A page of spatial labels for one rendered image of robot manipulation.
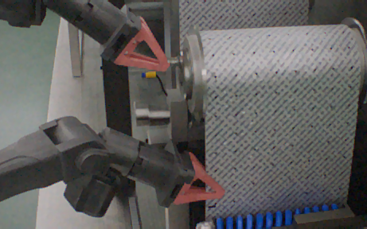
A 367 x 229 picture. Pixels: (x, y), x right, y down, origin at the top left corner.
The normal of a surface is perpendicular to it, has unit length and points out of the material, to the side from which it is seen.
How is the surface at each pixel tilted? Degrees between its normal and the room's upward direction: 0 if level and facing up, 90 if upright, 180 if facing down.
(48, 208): 0
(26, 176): 98
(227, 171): 90
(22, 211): 0
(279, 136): 90
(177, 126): 90
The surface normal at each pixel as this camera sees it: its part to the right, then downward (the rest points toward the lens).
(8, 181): 0.58, 0.45
